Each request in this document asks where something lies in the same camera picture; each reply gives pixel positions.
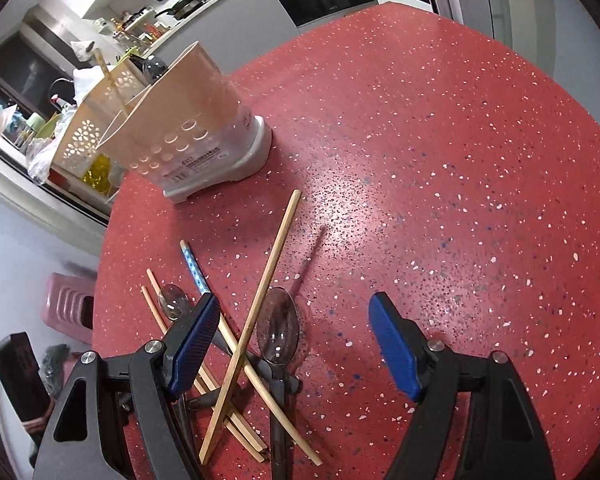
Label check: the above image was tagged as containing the black box with bands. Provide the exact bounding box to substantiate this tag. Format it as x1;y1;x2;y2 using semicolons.
0;333;55;437

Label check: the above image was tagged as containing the black frying pan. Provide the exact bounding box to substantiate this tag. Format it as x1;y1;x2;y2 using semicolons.
156;0;207;20

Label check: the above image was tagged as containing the plain wooden chopstick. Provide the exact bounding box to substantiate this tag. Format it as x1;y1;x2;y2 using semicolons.
140;286;264;464
146;269;266;463

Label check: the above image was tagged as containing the black kitchen faucet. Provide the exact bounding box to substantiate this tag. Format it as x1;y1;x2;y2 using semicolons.
48;77;76;104

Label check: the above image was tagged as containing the beige perforated storage rack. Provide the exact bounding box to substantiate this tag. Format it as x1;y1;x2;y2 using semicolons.
52;58;146;179

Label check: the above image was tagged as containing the beige utensil holder caddy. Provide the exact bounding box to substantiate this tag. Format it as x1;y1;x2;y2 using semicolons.
97;42;272;204

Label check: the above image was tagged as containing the gold patterned chopstick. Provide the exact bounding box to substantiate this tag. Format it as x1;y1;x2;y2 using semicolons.
93;47;130;117

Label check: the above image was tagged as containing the blue patterned chopstick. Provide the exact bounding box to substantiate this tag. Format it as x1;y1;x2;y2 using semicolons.
180;240;323;466

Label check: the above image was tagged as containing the plain wooden chopstick upper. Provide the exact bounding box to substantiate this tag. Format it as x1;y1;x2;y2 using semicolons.
146;269;266;463

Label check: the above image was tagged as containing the plain bamboo chopstick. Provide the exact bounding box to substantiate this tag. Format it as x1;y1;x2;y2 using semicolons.
200;190;301;465

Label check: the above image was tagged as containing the clear brown spoon dark handle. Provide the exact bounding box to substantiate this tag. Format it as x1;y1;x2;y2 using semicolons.
159;284;302;394

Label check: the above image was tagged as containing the pink plastic stool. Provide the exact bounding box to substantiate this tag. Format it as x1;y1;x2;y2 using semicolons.
41;273;95;344

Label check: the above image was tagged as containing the plain wooden chopstick lower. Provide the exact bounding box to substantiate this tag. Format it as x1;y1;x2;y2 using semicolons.
140;286;264;464

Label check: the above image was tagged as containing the brown spoon black handle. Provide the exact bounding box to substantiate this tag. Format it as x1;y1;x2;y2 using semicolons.
256;287;300;480

